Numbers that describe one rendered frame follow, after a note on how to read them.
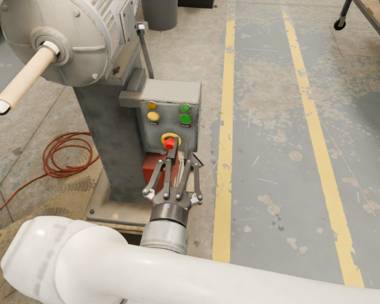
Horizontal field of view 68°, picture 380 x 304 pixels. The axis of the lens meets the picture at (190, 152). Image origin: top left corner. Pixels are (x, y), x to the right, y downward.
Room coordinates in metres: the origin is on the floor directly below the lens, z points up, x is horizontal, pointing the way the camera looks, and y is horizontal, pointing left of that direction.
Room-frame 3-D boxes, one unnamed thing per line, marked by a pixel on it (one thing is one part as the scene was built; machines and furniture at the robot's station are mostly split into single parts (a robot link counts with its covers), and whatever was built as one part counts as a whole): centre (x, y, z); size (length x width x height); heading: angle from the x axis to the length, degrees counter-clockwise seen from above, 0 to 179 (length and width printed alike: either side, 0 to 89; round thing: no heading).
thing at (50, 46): (0.59, 0.33, 1.25); 0.05 x 0.02 x 0.05; 84
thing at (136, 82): (0.79, 0.18, 1.02); 0.13 x 0.04 x 0.04; 174
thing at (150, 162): (0.85, 0.13, 0.49); 0.25 x 0.12 x 0.37; 174
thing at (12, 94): (0.49, 0.34, 1.25); 0.18 x 0.03 x 0.03; 174
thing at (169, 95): (0.69, 0.07, 0.99); 0.24 x 0.21 x 0.26; 174
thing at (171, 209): (0.29, 0.04, 1.07); 0.09 x 0.08 x 0.07; 173
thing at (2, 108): (0.39, 0.35, 1.25); 0.02 x 0.02 x 0.02; 84
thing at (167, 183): (0.36, 0.05, 1.07); 0.11 x 0.01 x 0.04; 1
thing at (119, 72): (0.87, 0.29, 1.11); 0.36 x 0.24 x 0.04; 174
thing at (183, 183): (0.36, 0.01, 1.07); 0.11 x 0.01 x 0.04; 166
